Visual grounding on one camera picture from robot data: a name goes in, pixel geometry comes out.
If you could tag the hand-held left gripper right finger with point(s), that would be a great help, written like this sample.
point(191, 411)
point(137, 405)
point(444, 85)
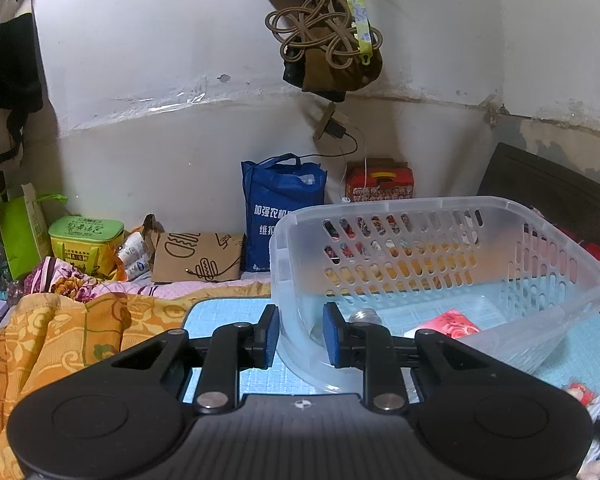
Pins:
point(332, 335)

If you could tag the orange yellow blanket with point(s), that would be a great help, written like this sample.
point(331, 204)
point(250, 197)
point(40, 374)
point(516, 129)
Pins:
point(70, 280)

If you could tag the pink bed sheet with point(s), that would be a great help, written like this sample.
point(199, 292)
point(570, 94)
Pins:
point(180, 289)

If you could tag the white tissue packet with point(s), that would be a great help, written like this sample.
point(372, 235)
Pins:
point(135, 255)

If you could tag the blue tote bag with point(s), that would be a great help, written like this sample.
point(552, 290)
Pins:
point(265, 200)

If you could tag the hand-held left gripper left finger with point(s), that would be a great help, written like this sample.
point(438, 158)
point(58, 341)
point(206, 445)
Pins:
point(270, 335)

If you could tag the brown hanging bag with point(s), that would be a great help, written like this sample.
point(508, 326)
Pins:
point(330, 72)

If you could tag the orange patterned blanket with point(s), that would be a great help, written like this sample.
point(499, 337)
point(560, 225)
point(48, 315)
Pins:
point(55, 330)

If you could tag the brown paper bag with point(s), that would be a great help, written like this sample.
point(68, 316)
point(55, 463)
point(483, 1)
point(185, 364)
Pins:
point(180, 260)

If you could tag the green paper bag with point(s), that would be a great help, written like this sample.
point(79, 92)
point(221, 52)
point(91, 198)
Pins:
point(15, 230)

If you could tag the red patterned packet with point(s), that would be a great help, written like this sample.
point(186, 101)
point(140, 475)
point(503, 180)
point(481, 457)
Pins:
point(450, 324)

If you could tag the red printed carton box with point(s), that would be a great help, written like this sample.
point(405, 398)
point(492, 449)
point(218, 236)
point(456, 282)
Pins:
point(380, 185)

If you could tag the clear plastic basket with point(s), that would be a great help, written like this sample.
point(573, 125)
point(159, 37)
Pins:
point(300, 260)

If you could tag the clear plastic water bottle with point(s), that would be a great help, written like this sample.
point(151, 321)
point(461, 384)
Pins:
point(0, 260)

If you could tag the black and white garment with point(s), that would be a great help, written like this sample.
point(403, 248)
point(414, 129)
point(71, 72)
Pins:
point(5, 60)

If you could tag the green tin box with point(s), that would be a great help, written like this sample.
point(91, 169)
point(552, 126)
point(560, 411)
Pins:
point(80, 230)

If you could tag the light blue textured mat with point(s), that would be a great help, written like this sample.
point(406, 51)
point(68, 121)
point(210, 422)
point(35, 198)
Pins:
point(230, 312)

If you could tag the dark wooden headboard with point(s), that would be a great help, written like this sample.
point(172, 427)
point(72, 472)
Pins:
point(530, 180)

